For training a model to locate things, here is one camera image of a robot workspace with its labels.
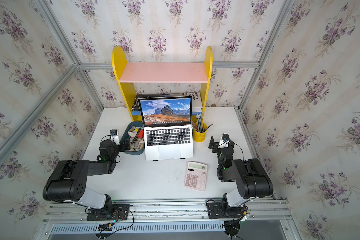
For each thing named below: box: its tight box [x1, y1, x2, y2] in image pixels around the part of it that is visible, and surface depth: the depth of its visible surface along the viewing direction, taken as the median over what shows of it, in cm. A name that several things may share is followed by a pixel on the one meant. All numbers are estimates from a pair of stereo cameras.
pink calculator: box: [184, 161, 208, 191], surface depth 85 cm
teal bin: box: [120, 121, 145, 155], surface depth 100 cm
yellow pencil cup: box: [193, 122, 208, 143], surface depth 95 cm
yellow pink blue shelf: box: [112, 46, 213, 122], surface depth 88 cm
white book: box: [192, 107, 203, 113], surface depth 100 cm
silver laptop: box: [138, 95, 194, 161], surface depth 92 cm
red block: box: [138, 129, 145, 139], surface depth 103 cm
